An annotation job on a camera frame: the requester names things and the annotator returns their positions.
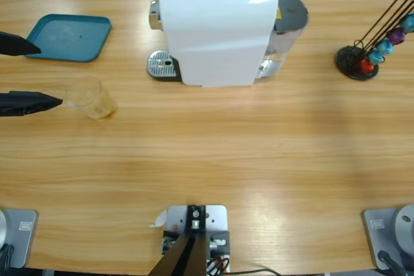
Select white paper tag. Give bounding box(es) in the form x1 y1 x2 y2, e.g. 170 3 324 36
148 210 168 228

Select red coffee capsule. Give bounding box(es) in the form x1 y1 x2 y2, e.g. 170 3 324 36
360 58 376 74

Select purple coffee capsule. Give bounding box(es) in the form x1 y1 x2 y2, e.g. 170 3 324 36
387 28 407 44

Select teal plastic tray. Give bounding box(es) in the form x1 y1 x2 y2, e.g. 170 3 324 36
25 14 113 63

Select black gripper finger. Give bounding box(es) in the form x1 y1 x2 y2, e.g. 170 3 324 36
0 31 42 57
0 90 64 118

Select teal coffee capsule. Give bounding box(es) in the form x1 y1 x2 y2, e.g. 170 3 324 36
367 50 385 65
377 39 395 56
400 14 414 34

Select orange wires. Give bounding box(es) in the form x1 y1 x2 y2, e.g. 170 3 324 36
206 255 231 273

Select black base cable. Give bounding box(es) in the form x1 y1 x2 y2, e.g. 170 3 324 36
0 244 16 270
377 249 405 276

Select white capsule coffee machine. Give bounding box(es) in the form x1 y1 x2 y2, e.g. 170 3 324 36
147 0 310 89

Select clear glass cup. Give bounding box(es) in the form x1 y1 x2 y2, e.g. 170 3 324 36
65 77 118 121

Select white mount block, dark post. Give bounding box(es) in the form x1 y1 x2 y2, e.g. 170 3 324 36
149 204 232 276

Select black capsule holder with rods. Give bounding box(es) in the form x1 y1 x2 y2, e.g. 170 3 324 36
334 0 414 81

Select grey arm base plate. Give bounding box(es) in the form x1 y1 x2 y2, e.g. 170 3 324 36
361 204 414 270
0 208 39 270

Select black mount cable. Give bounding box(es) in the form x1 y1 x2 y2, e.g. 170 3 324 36
231 268 281 276

